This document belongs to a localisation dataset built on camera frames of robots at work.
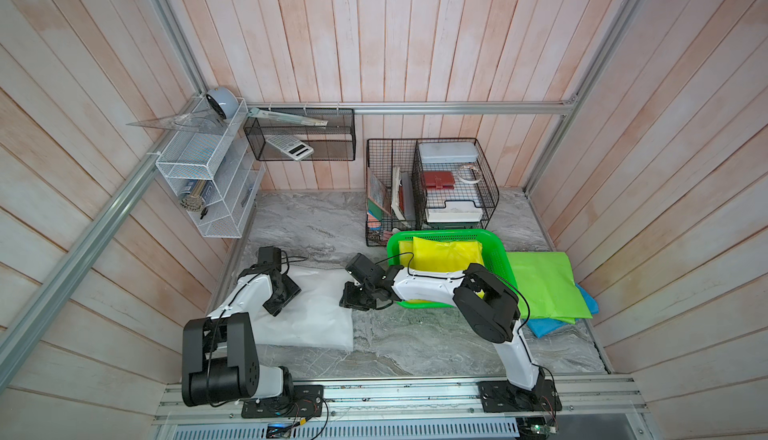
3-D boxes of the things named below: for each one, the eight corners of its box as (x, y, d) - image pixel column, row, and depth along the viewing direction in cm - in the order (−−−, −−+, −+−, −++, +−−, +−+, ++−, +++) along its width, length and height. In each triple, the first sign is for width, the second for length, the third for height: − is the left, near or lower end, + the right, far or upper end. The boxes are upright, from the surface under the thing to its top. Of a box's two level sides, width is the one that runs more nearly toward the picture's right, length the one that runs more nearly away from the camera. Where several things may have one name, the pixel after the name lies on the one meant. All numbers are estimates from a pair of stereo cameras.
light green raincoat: (523, 323, 86) (530, 317, 83) (503, 259, 100) (508, 252, 96) (588, 323, 86) (597, 317, 83) (559, 259, 100) (566, 252, 97)
